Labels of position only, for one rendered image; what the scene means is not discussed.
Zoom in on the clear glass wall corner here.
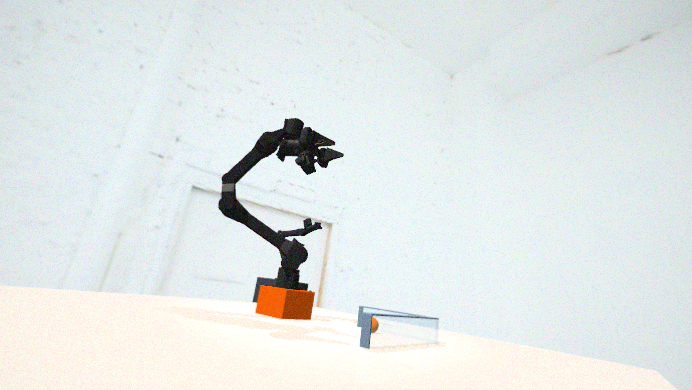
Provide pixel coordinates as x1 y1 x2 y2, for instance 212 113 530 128
358 307 439 350

